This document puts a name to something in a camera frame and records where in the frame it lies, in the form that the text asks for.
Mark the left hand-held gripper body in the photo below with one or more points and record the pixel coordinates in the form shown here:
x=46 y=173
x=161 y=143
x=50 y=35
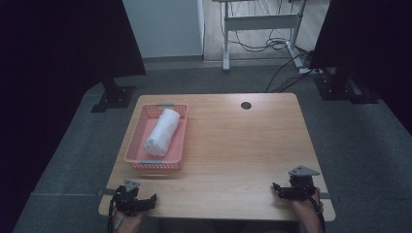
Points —
x=129 y=202

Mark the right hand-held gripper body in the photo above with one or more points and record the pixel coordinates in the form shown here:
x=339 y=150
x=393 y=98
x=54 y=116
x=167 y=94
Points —
x=301 y=187

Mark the pink plastic basket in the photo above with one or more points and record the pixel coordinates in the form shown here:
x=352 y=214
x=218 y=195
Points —
x=142 y=155

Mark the white towel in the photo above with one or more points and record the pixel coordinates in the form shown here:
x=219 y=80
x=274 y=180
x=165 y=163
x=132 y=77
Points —
x=162 y=132

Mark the gray tape strip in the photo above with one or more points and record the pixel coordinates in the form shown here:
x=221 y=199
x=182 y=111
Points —
x=107 y=192
x=327 y=195

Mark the black round table grommet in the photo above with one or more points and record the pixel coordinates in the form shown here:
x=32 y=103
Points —
x=246 y=105

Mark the black stand base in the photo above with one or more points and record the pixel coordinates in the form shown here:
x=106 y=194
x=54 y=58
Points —
x=343 y=87
x=113 y=97

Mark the black curtain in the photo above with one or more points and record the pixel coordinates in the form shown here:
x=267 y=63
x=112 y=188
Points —
x=369 y=35
x=58 y=39

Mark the white metal desk frame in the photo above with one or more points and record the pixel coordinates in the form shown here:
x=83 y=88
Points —
x=259 y=22

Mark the white wall panel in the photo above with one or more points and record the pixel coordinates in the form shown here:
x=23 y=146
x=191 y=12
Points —
x=162 y=29

